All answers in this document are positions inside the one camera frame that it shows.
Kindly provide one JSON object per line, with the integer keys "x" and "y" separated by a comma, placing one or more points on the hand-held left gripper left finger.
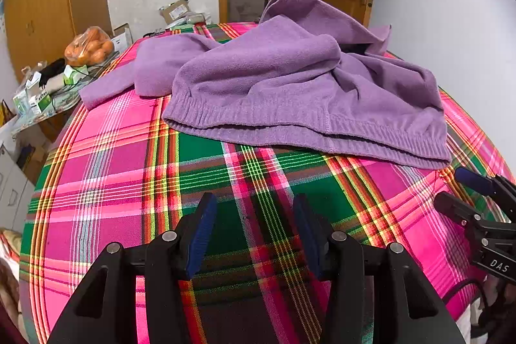
{"x": 201, "y": 237}

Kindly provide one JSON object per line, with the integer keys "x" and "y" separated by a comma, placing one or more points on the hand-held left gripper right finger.
{"x": 307, "y": 237}

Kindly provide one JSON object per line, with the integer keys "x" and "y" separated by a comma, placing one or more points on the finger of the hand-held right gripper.
{"x": 473, "y": 178}
{"x": 455, "y": 209}

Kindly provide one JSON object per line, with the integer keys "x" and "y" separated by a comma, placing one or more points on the purple knit sweater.
{"x": 262, "y": 86}

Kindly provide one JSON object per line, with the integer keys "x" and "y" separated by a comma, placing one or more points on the plaid bed sheet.
{"x": 121, "y": 174}

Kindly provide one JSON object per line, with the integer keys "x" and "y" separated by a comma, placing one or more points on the floral quilt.
{"x": 8, "y": 243}

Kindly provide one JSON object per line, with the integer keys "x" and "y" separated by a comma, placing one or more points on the folding table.
{"x": 60, "y": 102}

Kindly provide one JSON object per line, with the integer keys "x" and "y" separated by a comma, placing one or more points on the green tissue pack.
{"x": 74, "y": 76}

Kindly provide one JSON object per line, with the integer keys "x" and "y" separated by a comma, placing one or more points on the small white box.
{"x": 121, "y": 35}

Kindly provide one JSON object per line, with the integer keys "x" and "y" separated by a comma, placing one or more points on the grey parcel bag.
{"x": 189, "y": 20}

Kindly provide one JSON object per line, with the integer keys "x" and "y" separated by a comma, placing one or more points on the bag of oranges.
{"x": 90, "y": 48}

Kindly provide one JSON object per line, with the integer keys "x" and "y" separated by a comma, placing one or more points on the black pouch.
{"x": 54, "y": 70}

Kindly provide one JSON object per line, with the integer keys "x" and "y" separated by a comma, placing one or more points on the brown cardboard box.
{"x": 175, "y": 9}

